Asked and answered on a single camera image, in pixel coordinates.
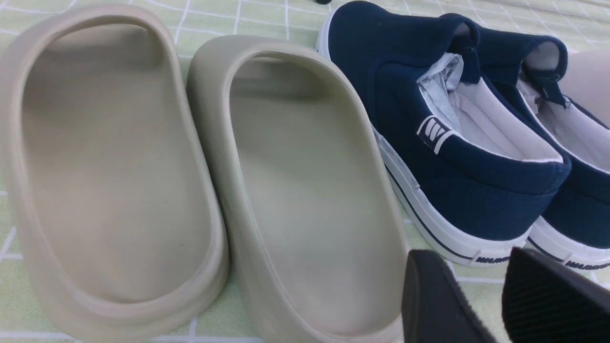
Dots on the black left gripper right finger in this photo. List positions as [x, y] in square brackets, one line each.
[544, 301]

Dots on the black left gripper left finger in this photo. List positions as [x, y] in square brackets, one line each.
[434, 307]

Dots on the navy slip-on shoe right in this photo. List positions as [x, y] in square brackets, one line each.
[526, 70]

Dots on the navy slip-on shoe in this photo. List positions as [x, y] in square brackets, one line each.
[526, 70]
[473, 176]

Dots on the tan slipper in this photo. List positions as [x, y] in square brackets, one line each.
[120, 229]
[317, 239]

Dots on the navy slip-on shoe left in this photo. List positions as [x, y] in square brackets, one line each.
[473, 176]

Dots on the tan slipper far left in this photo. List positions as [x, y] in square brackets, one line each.
[120, 229]

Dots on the green checkered cloth mat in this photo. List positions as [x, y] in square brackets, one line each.
[580, 24]

